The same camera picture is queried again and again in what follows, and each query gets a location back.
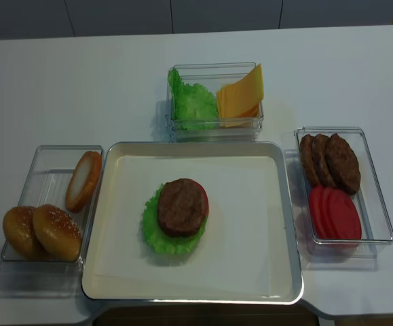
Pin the green lettuce leaf in box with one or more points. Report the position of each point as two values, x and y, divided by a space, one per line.
195 108

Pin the left red tomato slice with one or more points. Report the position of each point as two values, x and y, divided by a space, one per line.
315 197

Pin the bun bottom half standing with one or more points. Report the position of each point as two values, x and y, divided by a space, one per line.
83 181

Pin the right brown patty in box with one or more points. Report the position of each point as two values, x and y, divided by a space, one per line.
343 164

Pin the stack of yellow cheese slices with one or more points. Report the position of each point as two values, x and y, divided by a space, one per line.
239 102

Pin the middle red tomato slice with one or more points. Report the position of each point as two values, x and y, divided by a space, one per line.
325 211

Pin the left brown patty in box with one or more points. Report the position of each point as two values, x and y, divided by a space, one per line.
307 160

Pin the right sesame bun top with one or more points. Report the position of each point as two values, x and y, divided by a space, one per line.
57 232

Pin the green lettuce leaf on tray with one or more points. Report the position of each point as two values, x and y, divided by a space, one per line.
157 240

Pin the right red tomato slice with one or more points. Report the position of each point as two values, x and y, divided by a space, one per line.
343 216

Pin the middle brown patty in box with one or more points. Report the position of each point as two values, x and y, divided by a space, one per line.
320 165

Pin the clear box with patties tomatoes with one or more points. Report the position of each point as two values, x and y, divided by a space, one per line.
377 230

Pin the white parchment paper sheet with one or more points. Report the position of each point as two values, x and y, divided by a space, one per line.
233 253

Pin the brown patty in box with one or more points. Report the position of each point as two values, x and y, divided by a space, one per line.
307 160
343 164
320 165

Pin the silver metal baking tray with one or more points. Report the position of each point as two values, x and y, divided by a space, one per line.
285 277

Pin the clear box with buns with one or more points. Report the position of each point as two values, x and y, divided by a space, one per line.
46 183

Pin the sesame bun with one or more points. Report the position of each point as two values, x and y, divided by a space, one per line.
57 232
19 232

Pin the red tomato slice under patty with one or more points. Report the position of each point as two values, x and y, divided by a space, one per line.
205 197

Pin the clear box with lettuce cheese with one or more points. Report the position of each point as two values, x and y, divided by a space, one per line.
214 77

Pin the left sesame bun top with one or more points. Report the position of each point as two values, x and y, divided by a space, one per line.
19 232

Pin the brown patty on tray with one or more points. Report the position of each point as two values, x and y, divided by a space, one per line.
180 210

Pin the yellow cheese slice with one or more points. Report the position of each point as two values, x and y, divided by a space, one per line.
253 78

